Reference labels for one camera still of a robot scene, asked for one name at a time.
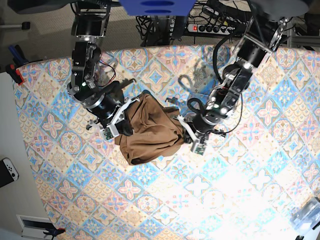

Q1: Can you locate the white power strip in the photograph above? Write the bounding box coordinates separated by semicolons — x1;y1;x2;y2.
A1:
187;23;235;36

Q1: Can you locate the clear plastic box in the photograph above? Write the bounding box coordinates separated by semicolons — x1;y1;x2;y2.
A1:
290;197;320;235

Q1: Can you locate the black clamp bottom edge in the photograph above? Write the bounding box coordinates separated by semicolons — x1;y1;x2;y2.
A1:
43;226;66;238

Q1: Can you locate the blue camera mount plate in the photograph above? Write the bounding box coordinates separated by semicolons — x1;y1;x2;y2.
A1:
119;0;196;17

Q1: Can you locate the red and black clamp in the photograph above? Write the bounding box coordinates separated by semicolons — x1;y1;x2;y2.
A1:
5;64;25;86

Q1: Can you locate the white floor vent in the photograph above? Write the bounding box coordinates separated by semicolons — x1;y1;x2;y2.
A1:
16;214;53;240

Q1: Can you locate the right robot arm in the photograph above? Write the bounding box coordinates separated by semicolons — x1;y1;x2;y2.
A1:
67;0;138;140

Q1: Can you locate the blue handled tool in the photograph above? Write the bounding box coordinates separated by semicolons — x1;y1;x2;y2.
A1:
8;44;29;67

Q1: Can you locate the game console with white controller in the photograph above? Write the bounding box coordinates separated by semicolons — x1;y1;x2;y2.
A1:
0;157;19;188

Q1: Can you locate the brown t-shirt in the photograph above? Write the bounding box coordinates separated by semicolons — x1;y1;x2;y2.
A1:
114;93;184;166

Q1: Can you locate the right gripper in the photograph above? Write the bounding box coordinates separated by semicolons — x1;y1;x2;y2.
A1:
84;78;140;141

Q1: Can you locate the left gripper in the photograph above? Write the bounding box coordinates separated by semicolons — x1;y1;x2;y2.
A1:
176;113;227;155

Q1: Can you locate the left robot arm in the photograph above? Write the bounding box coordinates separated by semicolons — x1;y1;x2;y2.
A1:
177;16;290;155

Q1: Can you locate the patterned tablecloth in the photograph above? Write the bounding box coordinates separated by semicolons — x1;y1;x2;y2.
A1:
13;48;320;240

